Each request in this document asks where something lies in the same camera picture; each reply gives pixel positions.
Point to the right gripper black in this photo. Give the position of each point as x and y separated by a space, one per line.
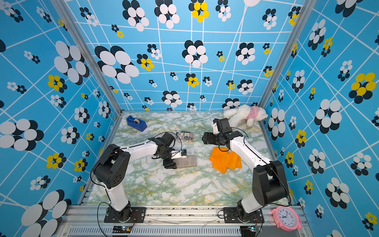
210 138

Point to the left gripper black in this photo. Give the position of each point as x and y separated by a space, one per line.
170 164

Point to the orange towel cloth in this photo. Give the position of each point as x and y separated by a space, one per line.
222 160

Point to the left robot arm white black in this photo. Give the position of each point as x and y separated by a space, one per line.
111 168

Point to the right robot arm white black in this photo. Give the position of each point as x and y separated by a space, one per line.
269 182

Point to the white plush toy pink shirt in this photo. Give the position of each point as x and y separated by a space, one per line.
248 113

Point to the newspaper print pouch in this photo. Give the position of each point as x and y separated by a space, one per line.
185 135

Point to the blue tape dispenser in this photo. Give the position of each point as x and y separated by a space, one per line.
136 123

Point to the pink alarm clock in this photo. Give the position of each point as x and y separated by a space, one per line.
286 219

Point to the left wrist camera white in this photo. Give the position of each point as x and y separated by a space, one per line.
179 154

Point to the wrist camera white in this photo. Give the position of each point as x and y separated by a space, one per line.
179 154
215 126

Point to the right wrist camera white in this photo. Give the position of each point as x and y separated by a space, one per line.
215 126

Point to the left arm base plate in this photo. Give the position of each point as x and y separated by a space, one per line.
128 215

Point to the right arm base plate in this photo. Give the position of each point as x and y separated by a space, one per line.
236 215

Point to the aluminium frame rail front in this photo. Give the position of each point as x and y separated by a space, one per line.
174 221

